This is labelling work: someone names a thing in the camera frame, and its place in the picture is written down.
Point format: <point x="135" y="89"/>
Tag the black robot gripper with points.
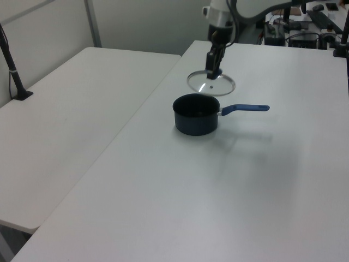
<point x="221" y="35"/>

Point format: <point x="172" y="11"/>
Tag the glass lid with blue knob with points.
<point x="218" y="86"/>

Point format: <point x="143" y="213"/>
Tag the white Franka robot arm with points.
<point x="253" y="8"/>

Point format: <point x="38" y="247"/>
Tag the black electronics box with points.
<point x="274" y="35"/>

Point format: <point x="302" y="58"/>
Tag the black monitor stand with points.
<point x="285" y="13"/>

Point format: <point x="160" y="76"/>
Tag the black computer keyboard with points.
<point x="323" y="19"/>

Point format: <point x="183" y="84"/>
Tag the black computer mouse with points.
<point x="318" y="7"/>

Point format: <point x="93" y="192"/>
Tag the black pole with table clamp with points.
<point x="342" y="46"/>

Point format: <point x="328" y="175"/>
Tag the white side table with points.
<point x="68" y="122"/>

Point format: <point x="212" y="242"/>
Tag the black camera pole with base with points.
<point x="15" y="79"/>

